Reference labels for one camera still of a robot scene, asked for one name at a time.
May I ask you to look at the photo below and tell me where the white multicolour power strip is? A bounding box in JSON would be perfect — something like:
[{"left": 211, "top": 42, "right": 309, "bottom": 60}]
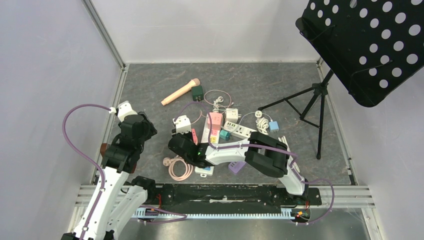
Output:
[{"left": 194, "top": 115, "right": 221, "bottom": 178}]

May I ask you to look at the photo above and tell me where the pink cube socket adapter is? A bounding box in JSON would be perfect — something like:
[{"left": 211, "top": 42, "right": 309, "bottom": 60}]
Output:
[{"left": 207, "top": 112, "right": 223, "bottom": 131}]

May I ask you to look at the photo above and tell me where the dark green cube adapter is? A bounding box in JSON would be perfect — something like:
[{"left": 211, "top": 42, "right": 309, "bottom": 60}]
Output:
[{"left": 191, "top": 85, "right": 204, "bottom": 102}]

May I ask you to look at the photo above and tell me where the blue usb charger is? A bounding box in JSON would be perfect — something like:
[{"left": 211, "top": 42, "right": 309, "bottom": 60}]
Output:
[{"left": 268, "top": 121, "right": 280, "bottom": 132}]

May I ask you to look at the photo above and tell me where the coral plug adapter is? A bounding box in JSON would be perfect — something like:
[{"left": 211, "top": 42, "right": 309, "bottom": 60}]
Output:
[{"left": 191, "top": 128, "right": 198, "bottom": 145}]

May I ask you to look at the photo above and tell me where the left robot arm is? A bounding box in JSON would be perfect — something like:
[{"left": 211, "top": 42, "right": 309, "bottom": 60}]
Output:
[{"left": 62, "top": 110, "right": 157, "bottom": 240}]

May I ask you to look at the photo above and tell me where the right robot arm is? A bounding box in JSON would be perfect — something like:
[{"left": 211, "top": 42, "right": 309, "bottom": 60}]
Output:
[{"left": 168, "top": 131, "right": 309, "bottom": 204}]

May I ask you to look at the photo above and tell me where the brown wooden metronome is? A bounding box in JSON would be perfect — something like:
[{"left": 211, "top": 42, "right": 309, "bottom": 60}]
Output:
[{"left": 99, "top": 143, "right": 109, "bottom": 158}]

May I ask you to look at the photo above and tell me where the teal usb charger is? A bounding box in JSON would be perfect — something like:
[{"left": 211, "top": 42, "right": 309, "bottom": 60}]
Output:
[{"left": 219, "top": 129, "right": 231, "bottom": 141}]

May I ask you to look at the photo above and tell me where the white usb power strip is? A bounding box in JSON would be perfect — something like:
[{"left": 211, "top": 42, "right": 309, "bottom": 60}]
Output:
[{"left": 222, "top": 121, "right": 256, "bottom": 139}]

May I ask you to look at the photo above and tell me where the purple power strip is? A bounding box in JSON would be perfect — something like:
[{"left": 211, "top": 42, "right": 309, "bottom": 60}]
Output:
[{"left": 228, "top": 161, "right": 246, "bottom": 175}]

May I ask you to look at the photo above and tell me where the white cube adapter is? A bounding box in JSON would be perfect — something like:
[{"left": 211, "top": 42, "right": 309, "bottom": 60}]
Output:
[{"left": 224, "top": 108, "right": 240, "bottom": 123}]

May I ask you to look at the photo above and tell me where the black music stand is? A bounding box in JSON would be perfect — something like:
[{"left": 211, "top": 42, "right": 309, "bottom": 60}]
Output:
[{"left": 257, "top": 0, "right": 424, "bottom": 161}]

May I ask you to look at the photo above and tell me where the white cable plug bundle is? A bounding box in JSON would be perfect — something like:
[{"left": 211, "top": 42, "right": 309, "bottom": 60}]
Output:
[{"left": 212, "top": 96, "right": 227, "bottom": 113}]

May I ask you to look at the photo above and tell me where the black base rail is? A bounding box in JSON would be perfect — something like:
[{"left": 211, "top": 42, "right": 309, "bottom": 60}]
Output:
[{"left": 147, "top": 183, "right": 322, "bottom": 214}]

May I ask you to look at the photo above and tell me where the thin pink usb cable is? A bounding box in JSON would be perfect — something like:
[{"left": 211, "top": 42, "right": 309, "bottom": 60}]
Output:
[{"left": 188, "top": 90, "right": 233, "bottom": 125}]

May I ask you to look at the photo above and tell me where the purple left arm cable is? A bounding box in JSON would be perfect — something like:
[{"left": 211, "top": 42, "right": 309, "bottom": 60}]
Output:
[{"left": 62, "top": 103, "right": 117, "bottom": 240}]

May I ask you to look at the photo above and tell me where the mint green usb cable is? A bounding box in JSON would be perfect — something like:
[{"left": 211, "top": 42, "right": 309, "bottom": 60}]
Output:
[{"left": 236, "top": 111, "right": 274, "bottom": 128}]

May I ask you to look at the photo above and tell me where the white power strip cable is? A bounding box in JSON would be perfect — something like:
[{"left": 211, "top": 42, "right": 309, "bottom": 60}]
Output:
[{"left": 253, "top": 111, "right": 301, "bottom": 175}]

